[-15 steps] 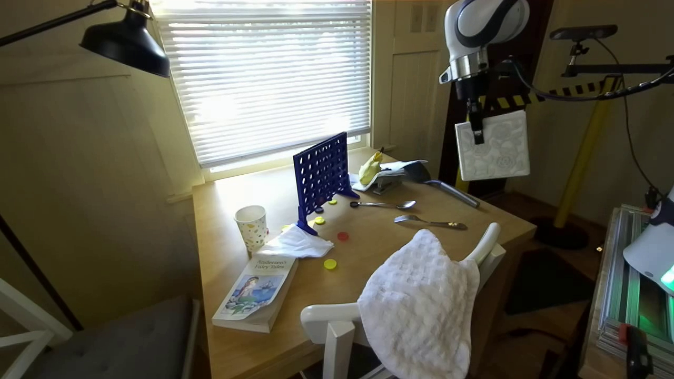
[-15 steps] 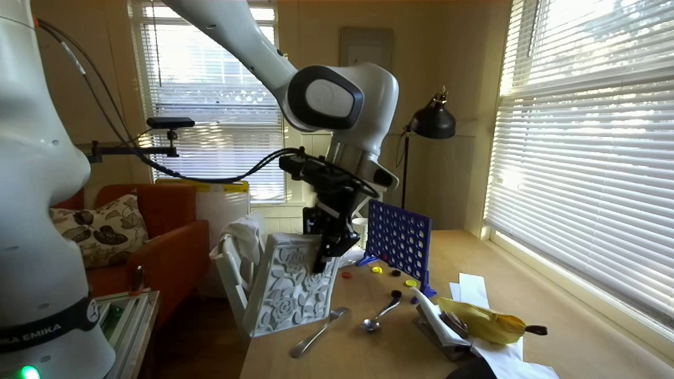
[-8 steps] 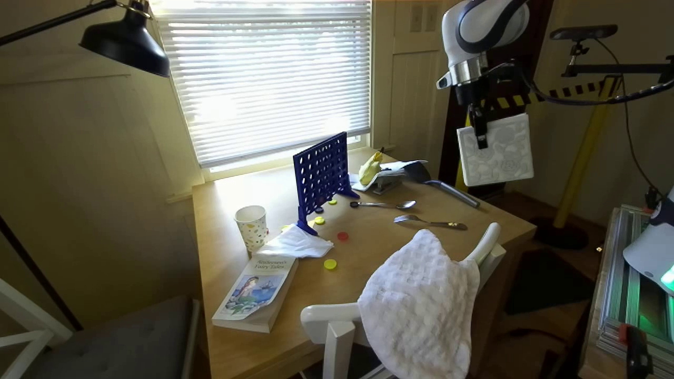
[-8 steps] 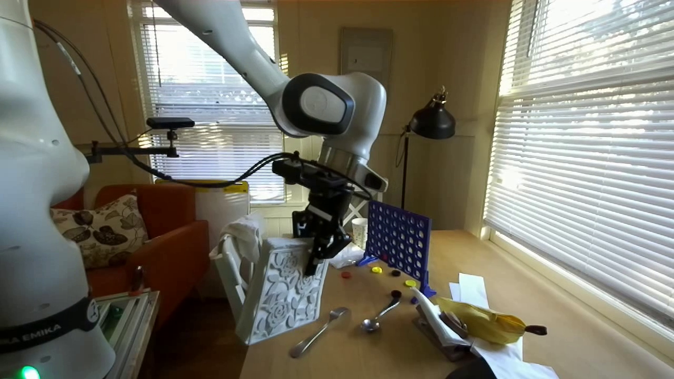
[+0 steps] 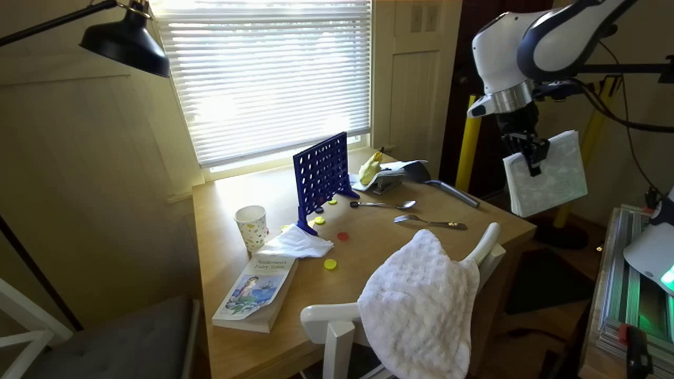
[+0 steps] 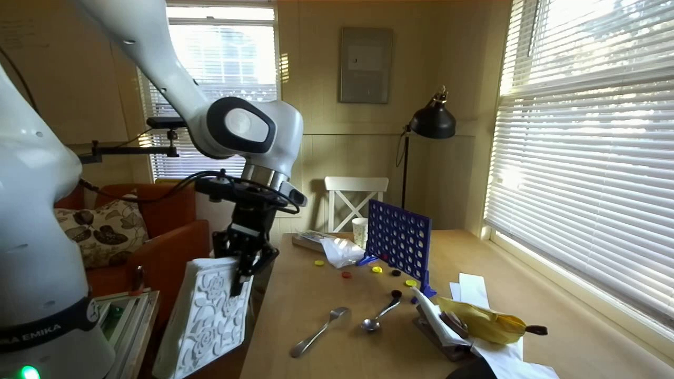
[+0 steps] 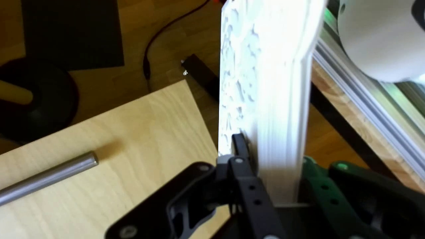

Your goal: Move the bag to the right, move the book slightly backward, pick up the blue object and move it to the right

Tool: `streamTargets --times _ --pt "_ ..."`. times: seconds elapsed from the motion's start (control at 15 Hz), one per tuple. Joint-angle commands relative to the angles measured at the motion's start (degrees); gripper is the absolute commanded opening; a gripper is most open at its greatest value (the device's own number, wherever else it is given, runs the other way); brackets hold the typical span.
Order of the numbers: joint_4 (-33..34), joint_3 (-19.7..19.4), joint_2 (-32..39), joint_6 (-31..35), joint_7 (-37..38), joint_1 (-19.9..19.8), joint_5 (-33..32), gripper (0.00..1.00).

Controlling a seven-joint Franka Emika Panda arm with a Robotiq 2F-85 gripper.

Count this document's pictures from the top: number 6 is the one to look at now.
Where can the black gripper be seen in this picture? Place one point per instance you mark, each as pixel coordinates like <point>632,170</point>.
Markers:
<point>249,239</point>

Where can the white patterned hardcover book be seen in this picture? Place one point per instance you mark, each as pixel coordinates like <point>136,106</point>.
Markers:
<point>204,323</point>

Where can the blue connect four grid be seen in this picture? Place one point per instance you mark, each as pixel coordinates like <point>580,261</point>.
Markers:
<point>372,211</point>

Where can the yellow banana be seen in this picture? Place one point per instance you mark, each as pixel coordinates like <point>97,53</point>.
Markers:
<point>486,323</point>

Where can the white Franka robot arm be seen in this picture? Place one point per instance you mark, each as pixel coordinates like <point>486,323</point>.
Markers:
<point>34,246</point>

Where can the illustrated paperback book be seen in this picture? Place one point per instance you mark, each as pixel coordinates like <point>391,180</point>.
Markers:
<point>307,243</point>

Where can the translucent bin yellow lid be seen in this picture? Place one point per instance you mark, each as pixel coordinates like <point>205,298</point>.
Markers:
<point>212,211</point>

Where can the yellow plastic game chip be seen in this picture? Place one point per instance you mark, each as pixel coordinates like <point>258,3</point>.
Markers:
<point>319,263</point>
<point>377,271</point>
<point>411,282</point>

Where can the orange sofa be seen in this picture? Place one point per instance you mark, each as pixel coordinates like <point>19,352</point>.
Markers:
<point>170,239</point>

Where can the silver fork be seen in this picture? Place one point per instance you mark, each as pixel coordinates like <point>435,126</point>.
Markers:
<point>317,338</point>

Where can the white crumpled napkin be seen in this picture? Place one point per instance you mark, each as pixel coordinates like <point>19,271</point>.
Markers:
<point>340,252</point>

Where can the red plastic game chip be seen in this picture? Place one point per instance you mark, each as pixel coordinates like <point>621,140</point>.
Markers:
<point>347,274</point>

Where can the stack of framed panels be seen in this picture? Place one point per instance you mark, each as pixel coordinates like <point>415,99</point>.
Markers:
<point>129,329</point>

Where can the silver spoon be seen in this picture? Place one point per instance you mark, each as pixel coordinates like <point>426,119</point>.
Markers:
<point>372,323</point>

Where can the white cross-back wooden chair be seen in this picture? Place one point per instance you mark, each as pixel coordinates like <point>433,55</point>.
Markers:
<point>354,183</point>

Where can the leaf patterned pillow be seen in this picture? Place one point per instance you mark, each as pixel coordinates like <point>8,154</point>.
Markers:
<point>106,232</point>

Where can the black plastic game chip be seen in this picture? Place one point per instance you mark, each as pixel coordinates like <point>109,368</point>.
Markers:
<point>395,272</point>

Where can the white folded paper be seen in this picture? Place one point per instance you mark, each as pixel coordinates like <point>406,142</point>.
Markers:
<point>439,319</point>

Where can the white framed window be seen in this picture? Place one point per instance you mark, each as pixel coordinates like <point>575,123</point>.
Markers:
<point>232,55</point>

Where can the loose white paper sheets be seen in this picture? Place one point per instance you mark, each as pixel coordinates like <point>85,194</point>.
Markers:
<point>473,287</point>

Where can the black floor lamp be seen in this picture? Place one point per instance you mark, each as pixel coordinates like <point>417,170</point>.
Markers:
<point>435,121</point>

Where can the white window blinds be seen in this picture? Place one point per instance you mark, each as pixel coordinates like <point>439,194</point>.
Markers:
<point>582,175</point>

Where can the black stereo camera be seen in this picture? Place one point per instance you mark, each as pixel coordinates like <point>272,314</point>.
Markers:
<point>166,123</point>

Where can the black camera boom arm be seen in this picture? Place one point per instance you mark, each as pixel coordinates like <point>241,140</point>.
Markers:
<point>119,149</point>

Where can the framed wall picture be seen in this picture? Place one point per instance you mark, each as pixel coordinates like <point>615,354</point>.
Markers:
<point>366,66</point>

